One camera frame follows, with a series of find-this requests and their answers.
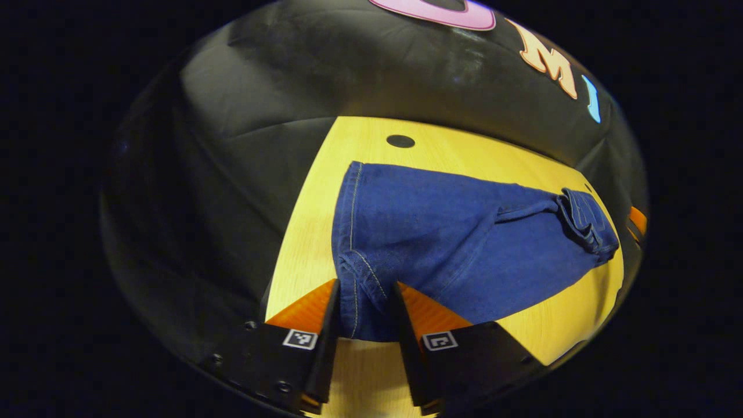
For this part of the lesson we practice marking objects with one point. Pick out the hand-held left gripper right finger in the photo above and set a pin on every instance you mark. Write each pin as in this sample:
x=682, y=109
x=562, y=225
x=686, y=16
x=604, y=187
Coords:
x=406, y=348

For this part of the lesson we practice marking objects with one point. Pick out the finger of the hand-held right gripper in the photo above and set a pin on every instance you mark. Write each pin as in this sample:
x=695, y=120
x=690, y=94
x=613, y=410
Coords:
x=637, y=220

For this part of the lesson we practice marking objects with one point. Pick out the blue denim jeans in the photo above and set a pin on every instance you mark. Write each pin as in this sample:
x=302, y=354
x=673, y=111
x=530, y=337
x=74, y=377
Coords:
x=441, y=244

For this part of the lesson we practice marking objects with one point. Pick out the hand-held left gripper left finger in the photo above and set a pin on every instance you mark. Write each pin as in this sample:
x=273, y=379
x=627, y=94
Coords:
x=328, y=342

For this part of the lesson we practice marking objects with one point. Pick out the black backdrop cloth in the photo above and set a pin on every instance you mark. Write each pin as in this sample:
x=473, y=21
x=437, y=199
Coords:
x=232, y=145

